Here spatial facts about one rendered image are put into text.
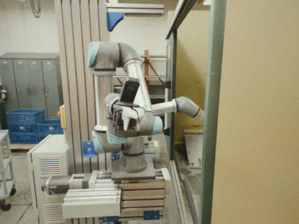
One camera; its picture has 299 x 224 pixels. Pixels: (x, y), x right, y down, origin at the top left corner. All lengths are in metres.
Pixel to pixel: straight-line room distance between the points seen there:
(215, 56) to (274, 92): 0.21
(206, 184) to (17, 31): 6.35
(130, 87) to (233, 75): 0.32
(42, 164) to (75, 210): 0.37
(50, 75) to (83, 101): 4.67
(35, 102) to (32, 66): 0.85
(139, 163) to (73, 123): 0.45
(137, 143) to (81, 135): 0.38
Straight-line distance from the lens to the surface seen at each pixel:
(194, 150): 2.70
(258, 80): 0.77
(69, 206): 1.18
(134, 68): 1.03
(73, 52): 1.30
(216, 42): 0.73
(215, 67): 0.73
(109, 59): 1.06
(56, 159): 1.39
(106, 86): 1.08
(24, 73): 6.16
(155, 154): 1.70
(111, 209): 1.17
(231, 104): 0.75
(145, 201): 1.29
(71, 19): 1.33
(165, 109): 1.79
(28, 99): 6.21
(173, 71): 2.06
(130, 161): 1.18
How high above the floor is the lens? 1.70
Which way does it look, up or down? 13 degrees down
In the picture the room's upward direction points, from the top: straight up
